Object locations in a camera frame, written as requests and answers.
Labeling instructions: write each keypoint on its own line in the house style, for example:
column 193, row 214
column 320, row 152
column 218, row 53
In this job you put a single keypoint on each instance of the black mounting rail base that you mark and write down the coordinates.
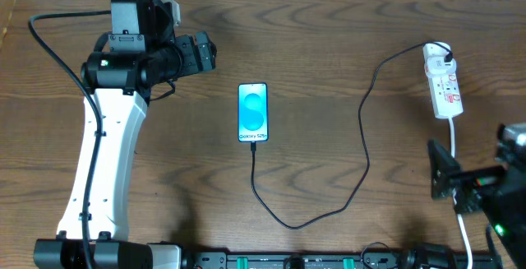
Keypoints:
column 219, row 260

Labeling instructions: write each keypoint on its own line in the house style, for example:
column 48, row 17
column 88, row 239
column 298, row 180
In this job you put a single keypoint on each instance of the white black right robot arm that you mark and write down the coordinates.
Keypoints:
column 510, row 227

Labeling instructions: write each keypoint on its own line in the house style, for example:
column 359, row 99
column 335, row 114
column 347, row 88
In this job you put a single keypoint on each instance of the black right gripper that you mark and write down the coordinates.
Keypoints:
column 459, row 187

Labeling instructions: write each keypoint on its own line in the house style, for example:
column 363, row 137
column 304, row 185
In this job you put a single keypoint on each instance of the blue Galaxy smartphone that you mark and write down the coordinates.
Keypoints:
column 253, row 125

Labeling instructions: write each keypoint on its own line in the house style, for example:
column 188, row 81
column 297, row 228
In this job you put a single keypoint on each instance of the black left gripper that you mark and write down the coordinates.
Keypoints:
column 196, row 53

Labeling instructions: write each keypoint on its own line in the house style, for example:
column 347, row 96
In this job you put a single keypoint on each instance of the black charger plug adapter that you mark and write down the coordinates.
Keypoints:
column 448, row 57

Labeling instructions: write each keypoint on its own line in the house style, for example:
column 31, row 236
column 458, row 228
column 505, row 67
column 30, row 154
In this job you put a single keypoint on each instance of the white power strip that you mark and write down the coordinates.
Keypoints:
column 442, row 81

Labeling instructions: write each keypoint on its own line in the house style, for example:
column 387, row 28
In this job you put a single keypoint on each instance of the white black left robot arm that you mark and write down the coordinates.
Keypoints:
column 141, row 51

